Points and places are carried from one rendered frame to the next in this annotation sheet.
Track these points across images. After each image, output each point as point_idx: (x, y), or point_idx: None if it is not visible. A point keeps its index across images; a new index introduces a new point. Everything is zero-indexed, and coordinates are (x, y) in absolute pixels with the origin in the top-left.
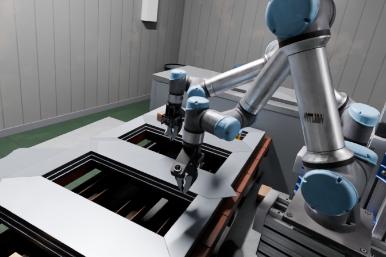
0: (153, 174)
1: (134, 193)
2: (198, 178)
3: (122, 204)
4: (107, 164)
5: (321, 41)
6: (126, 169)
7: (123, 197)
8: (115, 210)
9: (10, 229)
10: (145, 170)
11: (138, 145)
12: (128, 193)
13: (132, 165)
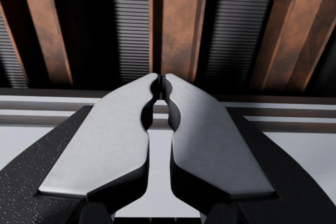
0: (197, 214)
1: (90, 24)
2: (334, 178)
3: (99, 70)
4: None
5: None
6: None
7: (85, 51)
8: (102, 88)
9: None
10: (167, 211)
11: (25, 127)
12: (81, 34)
13: (122, 212)
